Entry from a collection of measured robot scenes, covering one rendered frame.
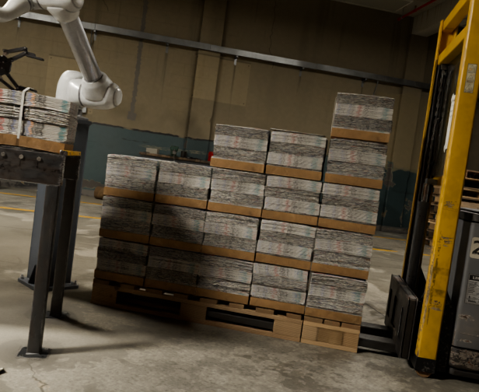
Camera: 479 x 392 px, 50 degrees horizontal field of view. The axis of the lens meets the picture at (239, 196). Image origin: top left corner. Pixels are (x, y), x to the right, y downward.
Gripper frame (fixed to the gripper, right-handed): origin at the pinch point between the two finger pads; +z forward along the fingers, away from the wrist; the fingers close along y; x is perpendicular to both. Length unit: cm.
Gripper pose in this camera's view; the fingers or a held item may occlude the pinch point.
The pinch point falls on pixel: (37, 74)
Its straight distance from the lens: 245.7
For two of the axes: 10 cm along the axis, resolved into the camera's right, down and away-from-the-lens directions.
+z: 9.6, 2.2, 1.9
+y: -2.4, 9.7, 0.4
